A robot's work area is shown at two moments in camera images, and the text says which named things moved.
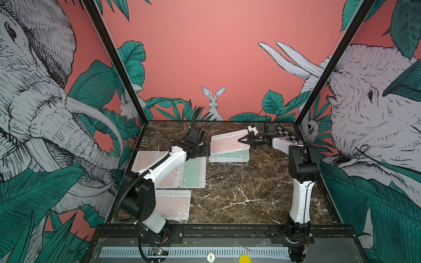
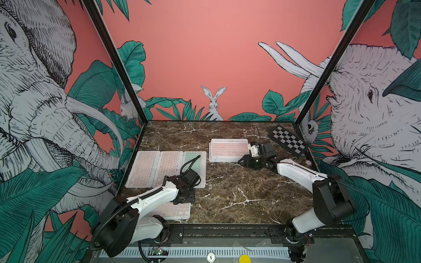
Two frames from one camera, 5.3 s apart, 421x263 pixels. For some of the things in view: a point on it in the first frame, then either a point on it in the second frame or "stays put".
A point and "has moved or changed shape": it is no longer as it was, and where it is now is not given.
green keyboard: (193, 173) stays put
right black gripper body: (256, 140) → (258, 163)
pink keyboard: (173, 204) stays put
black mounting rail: (128, 234) stays put
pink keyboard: (227, 142) has moved or changed shape
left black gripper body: (203, 150) → (190, 197)
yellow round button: (244, 258) stays put
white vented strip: (195, 252) stays put
